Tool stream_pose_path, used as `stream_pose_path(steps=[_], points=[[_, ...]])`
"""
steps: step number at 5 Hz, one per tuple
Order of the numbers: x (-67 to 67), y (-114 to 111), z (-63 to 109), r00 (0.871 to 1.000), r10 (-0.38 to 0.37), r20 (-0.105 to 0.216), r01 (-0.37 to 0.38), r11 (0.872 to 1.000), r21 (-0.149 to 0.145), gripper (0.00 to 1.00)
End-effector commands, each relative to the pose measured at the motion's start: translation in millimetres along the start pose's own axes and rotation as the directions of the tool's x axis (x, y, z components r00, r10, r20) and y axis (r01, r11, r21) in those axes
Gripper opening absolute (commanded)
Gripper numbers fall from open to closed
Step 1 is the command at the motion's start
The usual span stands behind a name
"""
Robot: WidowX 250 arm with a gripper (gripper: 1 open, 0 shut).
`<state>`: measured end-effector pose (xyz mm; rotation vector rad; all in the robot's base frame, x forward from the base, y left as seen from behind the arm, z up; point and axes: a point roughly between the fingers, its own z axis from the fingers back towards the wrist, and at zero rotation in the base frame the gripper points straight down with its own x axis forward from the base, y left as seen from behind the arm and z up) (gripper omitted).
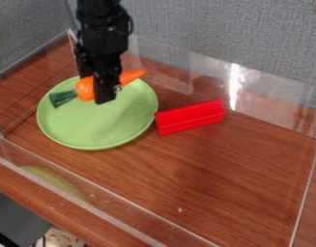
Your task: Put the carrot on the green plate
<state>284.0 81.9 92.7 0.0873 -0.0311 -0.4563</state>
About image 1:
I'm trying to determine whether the red plastic block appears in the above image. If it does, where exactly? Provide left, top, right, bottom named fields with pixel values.
left=156, top=99, right=227, bottom=135

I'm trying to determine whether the green plate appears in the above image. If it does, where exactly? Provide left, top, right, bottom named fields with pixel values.
left=37, top=77, right=159, bottom=151

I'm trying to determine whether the clear acrylic enclosure wall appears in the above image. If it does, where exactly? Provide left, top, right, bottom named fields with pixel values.
left=0, top=34, right=316, bottom=247

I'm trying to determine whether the orange toy carrot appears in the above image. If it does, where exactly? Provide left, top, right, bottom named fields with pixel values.
left=49, top=69, right=148, bottom=108

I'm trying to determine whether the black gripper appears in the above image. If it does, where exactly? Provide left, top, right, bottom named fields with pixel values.
left=77, top=6, right=133, bottom=104

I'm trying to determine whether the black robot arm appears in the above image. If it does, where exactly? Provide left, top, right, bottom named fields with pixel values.
left=74, top=0, right=133, bottom=104

